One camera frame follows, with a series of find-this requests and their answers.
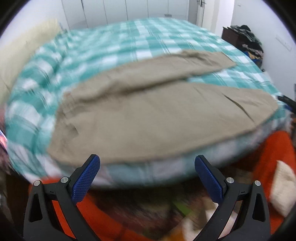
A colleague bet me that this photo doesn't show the white wall switch plate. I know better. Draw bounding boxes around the white wall switch plate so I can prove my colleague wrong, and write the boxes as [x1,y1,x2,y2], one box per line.
[275,35,292,51]

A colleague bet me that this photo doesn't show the green strap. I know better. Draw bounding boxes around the green strap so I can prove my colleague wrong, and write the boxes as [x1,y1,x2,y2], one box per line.
[172,200,193,217]

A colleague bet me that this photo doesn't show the white wardrobe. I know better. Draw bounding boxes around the white wardrobe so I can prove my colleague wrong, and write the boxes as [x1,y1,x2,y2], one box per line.
[62,0,189,30]

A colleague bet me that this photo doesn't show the beige khaki pants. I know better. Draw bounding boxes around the beige khaki pants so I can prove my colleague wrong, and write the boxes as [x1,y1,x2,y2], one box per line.
[48,50,278,166]

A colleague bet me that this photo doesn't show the pile of dark clothes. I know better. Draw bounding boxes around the pile of dark clothes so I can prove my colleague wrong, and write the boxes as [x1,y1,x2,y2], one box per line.
[230,25,264,68]

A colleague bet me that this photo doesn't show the white door with handle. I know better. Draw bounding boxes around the white door with handle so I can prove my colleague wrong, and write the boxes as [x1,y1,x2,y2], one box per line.
[188,0,220,35]

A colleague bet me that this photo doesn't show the orange red garment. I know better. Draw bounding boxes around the orange red garment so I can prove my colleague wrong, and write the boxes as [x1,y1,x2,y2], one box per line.
[53,131,295,240]

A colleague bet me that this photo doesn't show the dark wooden cabinet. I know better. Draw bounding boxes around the dark wooden cabinet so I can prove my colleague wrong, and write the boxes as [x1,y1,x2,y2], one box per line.
[221,27,245,51]

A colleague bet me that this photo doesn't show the cream fleece sleeve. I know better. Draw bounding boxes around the cream fleece sleeve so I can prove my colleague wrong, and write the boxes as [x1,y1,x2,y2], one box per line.
[269,161,295,217]

